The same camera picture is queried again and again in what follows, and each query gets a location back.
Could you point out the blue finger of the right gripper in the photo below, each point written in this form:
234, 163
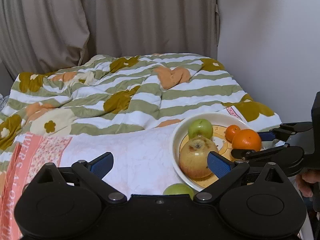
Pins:
285, 130
243, 154

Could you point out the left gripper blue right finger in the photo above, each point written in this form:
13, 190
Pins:
228, 174

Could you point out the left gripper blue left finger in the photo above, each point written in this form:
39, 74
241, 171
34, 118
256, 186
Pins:
91, 176

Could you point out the small mandarin orange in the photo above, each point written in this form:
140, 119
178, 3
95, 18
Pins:
231, 131

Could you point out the large yellow-red apple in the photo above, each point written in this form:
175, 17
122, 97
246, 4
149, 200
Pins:
193, 157

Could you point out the green apple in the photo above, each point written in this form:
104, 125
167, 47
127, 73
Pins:
179, 188
200, 128

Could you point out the person's hand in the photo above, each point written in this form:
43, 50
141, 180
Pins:
304, 182

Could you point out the cream bowl with cartoon print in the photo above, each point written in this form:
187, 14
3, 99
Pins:
180, 137

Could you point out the pink floral table cloth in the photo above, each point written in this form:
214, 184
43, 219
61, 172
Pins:
144, 162

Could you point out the green striped floral blanket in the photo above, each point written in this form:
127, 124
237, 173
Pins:
109, 95

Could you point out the beige curtain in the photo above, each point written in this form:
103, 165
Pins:
46, 35

